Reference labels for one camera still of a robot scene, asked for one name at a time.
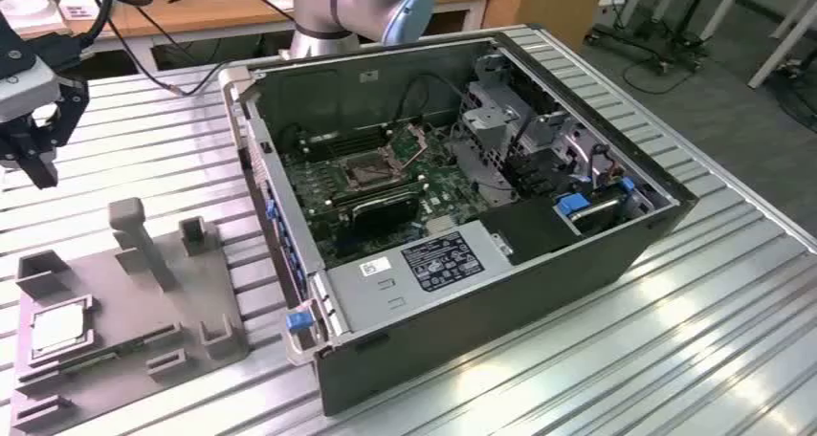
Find white cardboard box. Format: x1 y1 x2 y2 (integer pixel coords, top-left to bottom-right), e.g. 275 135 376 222
60 0 111 22

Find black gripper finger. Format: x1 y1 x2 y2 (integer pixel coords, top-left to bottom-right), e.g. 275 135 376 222
14 79 91 191
0 115 30 169

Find wooden cabinet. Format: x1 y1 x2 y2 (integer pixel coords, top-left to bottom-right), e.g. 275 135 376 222
490 0 611 53

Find grey parts rack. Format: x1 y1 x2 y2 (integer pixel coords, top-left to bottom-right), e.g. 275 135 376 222
9 196 251 432

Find thin black cable metal connector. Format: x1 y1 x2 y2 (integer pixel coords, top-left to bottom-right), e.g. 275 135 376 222
104 5 221 98

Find black RAM slot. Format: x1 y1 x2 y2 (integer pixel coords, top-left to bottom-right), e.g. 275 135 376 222
299 125 392 146
304 135 394 156
301 130 394 151

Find green motherboard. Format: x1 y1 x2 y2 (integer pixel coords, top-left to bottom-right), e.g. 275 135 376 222
279 123 487 268

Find black and red wire bundle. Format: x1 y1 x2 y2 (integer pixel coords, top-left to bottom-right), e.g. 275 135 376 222
587 142 627 188

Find silver drive cage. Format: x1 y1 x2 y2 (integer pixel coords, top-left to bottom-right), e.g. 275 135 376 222
455 53 575 198

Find black graphics card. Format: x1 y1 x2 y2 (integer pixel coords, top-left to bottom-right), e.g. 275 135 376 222
348 194 423 232

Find metal socket cover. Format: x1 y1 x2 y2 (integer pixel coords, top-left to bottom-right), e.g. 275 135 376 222
380 122 430 175

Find CPU socket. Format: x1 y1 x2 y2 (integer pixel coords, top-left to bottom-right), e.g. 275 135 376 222
340 151 402 191

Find blue disk carrier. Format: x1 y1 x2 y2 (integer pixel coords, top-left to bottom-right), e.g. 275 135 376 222
552 192 590 217

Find green RAM stick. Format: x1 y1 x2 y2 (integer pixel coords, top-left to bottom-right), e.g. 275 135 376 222
60 338 145 376

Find white table leg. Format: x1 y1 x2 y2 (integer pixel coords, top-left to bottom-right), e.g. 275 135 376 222
745 0 817 91

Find grey power supply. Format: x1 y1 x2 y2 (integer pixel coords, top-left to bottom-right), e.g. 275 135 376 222
324 220 515 335

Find black wheeled cart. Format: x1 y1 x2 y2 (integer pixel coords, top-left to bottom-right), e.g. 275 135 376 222
586 0 710 76

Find silver CPU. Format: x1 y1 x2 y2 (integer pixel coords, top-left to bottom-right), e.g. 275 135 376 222
29 305 89 352

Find blue slot retainer strip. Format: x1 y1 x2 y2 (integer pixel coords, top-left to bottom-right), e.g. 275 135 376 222
259 186 305 289

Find black floor cable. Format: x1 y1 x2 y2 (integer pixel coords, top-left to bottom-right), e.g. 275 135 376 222
622 57 697 96

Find black wire inside case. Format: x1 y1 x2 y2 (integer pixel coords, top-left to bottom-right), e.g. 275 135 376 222
390 72 467 126

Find white round dish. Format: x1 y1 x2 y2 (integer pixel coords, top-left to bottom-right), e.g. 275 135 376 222
0 0 65 29

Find black open PC case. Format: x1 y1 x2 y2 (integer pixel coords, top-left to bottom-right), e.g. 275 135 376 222
216 23 698 417

